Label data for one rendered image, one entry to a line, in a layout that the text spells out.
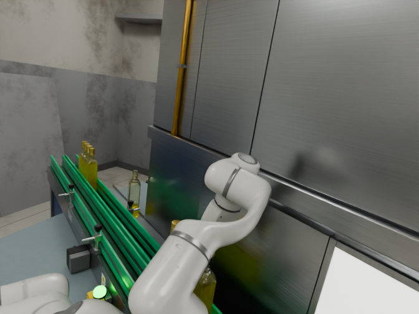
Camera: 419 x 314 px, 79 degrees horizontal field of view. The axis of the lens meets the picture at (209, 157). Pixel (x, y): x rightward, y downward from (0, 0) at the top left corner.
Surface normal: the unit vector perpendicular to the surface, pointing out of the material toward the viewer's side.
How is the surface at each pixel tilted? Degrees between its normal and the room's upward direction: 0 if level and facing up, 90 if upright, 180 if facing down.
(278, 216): 90
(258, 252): 90
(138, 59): 90
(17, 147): 79
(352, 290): 90
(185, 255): 42
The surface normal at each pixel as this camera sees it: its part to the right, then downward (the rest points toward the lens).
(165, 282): 0.18, -0.59
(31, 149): 0.92, 0.04
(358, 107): -0.76, 0.05
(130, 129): -0.40, 0.18
